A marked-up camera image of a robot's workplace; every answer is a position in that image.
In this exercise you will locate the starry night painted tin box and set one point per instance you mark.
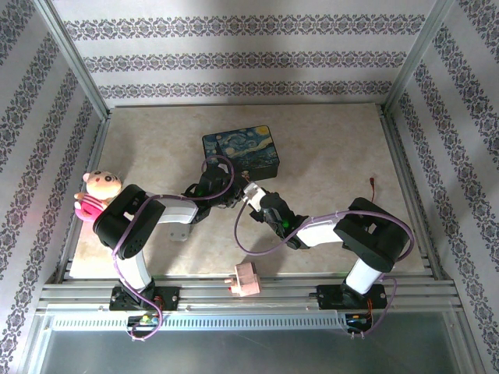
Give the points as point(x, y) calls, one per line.
point(241, 146)

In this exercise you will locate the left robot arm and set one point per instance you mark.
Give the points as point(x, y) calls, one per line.
point(128, 222)

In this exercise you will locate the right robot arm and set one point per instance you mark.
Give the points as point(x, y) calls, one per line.
point(370, 233)

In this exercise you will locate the silver metal plate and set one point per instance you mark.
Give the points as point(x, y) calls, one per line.
point(179, 233)

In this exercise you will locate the pink toy block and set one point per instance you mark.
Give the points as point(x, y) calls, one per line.
point(245, 278)

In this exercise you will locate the pink and cream plush toy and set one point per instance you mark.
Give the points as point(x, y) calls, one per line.
point(101, 187)

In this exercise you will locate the small circuit board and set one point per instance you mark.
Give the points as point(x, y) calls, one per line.
point(146, 320)
point(356, 321)

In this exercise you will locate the grey metal panel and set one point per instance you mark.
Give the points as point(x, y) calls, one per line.
point(249, 350)

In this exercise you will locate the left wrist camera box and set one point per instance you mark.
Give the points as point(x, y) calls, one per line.
point(222, 167)

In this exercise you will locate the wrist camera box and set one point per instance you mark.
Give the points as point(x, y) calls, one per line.
point(222, 167)
point(253, 191)

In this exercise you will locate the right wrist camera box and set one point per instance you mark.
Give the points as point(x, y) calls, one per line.
point(253, 191)

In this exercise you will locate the aluminium extrusion frame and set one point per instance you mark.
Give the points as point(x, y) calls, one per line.
point(288, 290)

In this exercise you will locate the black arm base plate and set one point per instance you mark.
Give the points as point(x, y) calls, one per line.
point(327, 298)
point(171, 298)

